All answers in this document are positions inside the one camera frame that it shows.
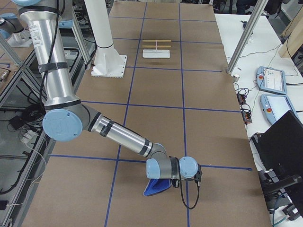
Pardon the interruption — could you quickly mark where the small metal cup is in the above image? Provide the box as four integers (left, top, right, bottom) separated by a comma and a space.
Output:
232, 74, 240, 82

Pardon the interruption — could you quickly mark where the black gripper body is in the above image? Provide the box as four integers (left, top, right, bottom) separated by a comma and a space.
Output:
194, 165, 203, 183

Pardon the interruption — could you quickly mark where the lower teach pendant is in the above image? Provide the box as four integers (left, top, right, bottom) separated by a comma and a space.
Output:
260, 94, 299, 125

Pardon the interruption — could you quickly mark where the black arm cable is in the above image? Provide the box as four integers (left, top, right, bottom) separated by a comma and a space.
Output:
176, 157, 202, 210

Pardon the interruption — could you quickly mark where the orange usb hub near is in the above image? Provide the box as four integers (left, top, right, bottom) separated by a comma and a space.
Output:
241, 109, 252, 125

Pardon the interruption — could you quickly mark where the upper teach pendant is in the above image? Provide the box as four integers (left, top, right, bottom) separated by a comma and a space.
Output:
256, 66, 287, 95

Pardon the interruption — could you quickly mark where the aluminium frame post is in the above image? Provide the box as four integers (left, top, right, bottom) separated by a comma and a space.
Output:
226, 0, 268, 74

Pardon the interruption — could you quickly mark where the black laptop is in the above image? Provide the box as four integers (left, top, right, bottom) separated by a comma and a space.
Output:
251, 110, 303, 180

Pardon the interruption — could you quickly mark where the wooden towel rack white base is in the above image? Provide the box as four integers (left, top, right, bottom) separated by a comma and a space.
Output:
142, 39, 171, 59

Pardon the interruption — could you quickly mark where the brown paper table cover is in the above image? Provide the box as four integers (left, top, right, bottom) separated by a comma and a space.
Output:
22, 1, 271, 227

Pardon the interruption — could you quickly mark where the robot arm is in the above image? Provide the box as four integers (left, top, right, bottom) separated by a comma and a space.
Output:
16, 0, 202, 183
0, 13, 30, 44

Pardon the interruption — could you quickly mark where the teach pendant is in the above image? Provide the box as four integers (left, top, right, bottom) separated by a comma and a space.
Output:
260, 94, 299, 125
256, 66, 287, 95

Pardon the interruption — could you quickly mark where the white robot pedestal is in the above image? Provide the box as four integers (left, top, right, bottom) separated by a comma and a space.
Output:
85, 0, 127, 78

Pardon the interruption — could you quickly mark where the blue towel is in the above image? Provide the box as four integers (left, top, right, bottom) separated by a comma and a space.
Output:
143, 179, 172, 196

